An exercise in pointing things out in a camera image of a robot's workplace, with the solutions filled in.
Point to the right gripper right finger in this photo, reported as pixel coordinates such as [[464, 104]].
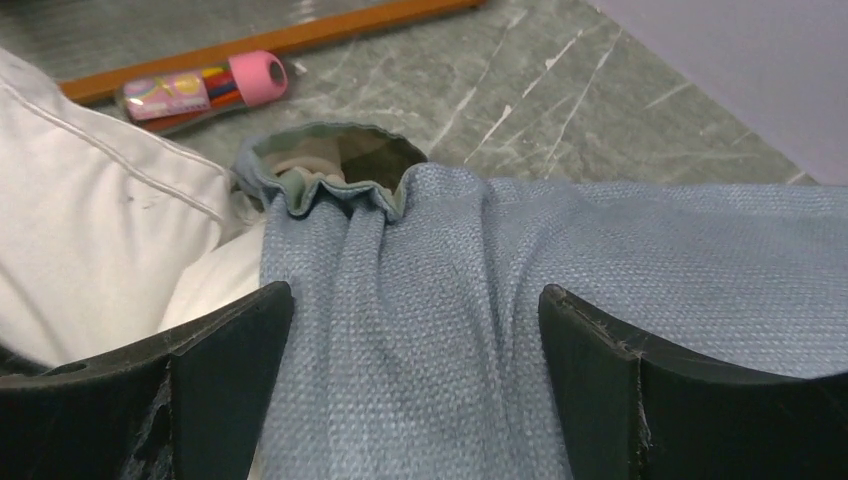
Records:
[[633, 405]]

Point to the blue grey pillow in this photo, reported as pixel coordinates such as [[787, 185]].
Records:
[[415, 350]]

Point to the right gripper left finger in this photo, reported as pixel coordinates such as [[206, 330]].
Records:
[[187, 403]]

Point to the white pillow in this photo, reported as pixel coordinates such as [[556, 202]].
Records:
[[108, 234]]

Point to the wooden tiered shelf rack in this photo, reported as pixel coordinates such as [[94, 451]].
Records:
[[101, 86]]

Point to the patchwork green beige pillowcase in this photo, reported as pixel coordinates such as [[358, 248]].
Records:
[[344, 161]]

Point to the pink capped bottle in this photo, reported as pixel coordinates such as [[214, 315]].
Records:
[[168, 102]]

